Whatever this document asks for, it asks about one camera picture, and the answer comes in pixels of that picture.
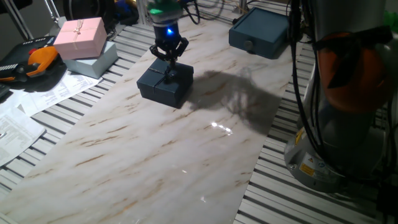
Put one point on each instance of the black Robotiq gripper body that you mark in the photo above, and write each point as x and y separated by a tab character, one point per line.
168	35

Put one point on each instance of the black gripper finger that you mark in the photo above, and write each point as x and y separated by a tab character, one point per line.
160	53
182	48

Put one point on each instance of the dark blue ribboned box lid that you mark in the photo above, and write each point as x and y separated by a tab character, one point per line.
158	87

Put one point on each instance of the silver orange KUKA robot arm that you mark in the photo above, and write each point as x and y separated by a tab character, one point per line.
342	140

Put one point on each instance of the light blue gift box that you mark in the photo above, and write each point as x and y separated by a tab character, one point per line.
93	67

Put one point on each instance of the teal drawer box with knob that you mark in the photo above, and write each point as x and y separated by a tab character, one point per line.
259	31

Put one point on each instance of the pink gift box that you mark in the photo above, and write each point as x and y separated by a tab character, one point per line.
81	39

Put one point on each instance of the blue bag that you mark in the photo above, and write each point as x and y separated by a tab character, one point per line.
125	12

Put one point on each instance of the metal rod stand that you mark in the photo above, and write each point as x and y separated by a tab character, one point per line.
242	6

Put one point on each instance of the black round object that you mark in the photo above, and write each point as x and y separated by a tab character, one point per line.
88	9

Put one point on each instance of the large printed paper sheet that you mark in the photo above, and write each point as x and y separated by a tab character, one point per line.
59	93

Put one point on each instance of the grey tripod leg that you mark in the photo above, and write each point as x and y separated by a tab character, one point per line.
18	22
51	9

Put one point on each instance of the marble pattern table mat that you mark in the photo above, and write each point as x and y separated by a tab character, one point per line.
124	171

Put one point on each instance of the black orange teach pendant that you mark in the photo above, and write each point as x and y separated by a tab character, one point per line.
28	60

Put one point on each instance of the small printed paper sheet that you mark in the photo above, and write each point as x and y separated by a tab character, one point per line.
15	133

